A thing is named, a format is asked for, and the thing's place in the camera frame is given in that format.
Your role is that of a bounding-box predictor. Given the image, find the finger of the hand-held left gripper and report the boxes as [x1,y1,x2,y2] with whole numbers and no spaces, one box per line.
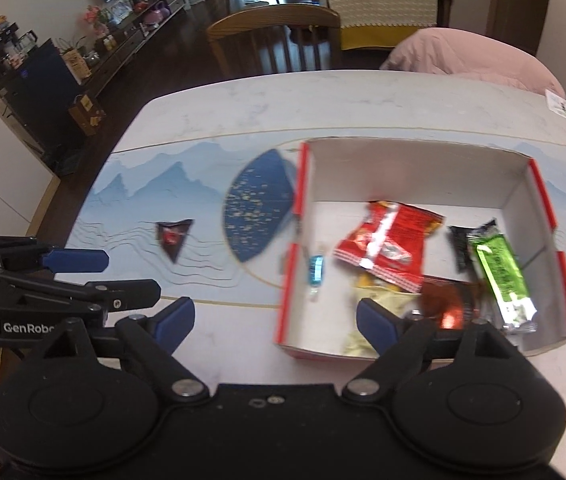
[0,234,110,273]
[0,269,161,313]

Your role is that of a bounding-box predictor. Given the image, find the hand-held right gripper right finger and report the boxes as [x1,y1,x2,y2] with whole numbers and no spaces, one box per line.
[342,297,524,403]

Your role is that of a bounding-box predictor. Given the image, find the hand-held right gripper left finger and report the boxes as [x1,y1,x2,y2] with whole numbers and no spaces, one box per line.
[38,296,210,403]

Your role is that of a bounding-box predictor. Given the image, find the yellow snack packet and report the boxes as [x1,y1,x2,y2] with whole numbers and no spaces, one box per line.
[340,275,426,361]

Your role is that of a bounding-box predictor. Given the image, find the red snack packet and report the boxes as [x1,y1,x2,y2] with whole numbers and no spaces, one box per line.
[333,201,446,295]

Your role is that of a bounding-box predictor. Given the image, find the black snack packet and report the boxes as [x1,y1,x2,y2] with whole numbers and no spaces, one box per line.
[447,225,478,273]

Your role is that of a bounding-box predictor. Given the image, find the green snack packet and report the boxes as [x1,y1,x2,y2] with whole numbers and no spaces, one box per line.
[465,217,538,335]

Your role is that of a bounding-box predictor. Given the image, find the white cardboard box red edges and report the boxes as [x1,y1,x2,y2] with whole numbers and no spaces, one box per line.
[274,136,566,363]

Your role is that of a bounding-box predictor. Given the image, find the dark triangular snack packet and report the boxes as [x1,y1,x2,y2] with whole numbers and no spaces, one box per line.
[155,218,195,264]

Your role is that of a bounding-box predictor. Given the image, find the copper foil snack packet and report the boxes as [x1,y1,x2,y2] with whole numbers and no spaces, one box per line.
[415,275,494,331]

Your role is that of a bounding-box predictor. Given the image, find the clear wrapped blue candy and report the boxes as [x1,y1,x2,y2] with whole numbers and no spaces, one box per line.
[305,245,329,303]

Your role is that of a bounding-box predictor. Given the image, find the blue mountain print table mat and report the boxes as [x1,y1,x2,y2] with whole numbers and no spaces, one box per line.
[66,132,566,311]

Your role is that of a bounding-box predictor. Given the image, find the brown paper bag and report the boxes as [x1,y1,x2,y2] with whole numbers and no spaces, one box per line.
[68,92,106,136]

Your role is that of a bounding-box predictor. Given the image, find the dark blue cabinet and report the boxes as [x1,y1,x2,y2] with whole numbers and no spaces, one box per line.
[0,37,84,136]

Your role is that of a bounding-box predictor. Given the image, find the long tv cabinet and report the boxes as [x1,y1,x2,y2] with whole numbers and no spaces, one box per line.
[53,0,189,91]

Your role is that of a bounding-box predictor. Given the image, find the wooden chair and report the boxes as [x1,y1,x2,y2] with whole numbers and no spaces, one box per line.
[206,4,342,81]

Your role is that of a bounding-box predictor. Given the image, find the yellow sofa with white cover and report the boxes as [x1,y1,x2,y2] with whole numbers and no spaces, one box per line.
[324,0,438,52]

